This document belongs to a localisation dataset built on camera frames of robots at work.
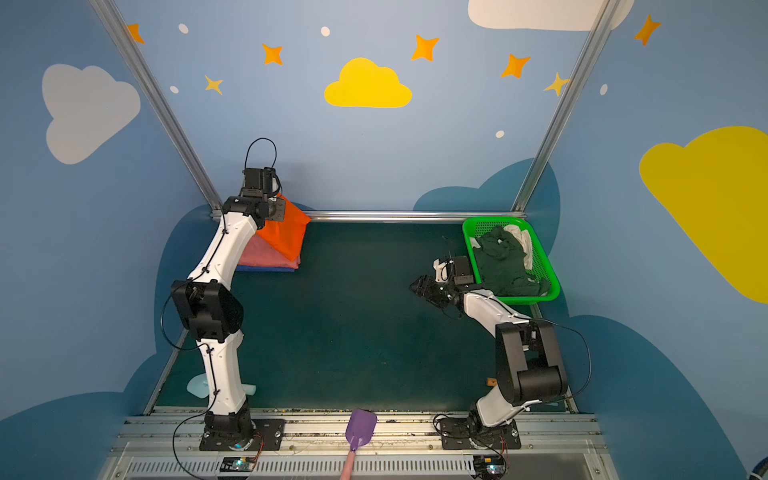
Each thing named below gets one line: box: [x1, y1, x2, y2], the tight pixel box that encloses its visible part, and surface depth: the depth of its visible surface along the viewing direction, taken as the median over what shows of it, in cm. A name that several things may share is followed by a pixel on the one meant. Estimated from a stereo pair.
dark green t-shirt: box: [473, 226, 550, 297], surface depth 109 cm
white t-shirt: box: [504, 225, 533, 270], surface depth 112 cm
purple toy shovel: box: [339, 408, 377, 480], surface depth 76 cm
